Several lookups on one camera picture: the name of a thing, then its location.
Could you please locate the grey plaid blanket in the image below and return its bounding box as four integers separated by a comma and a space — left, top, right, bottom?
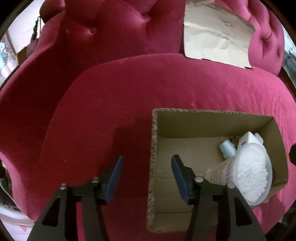
282, 46, 296, 86

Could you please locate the hello kitty pink curtain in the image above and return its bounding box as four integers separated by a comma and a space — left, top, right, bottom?
0, 34, 18, 85

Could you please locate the cotton swab plastic jar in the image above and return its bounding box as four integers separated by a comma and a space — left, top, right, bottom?
204, 143, 273, 206

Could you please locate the metal key bunch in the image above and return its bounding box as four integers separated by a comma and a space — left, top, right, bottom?
229, 136, 241, 149

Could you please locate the small white tube bottle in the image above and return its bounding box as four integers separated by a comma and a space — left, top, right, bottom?
219, 140, 237, 160

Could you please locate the cardboard box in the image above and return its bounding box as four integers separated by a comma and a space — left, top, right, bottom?
147, 108, 288, 232

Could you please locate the large white charger adapter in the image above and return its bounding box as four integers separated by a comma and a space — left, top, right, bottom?
237, 132, 264, 150

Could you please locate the brown paper sheet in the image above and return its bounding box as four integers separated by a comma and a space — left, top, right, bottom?
184, 1, 256, 68

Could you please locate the red velvet tufted sofa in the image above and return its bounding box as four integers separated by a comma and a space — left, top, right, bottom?
1, 1, 295, 240

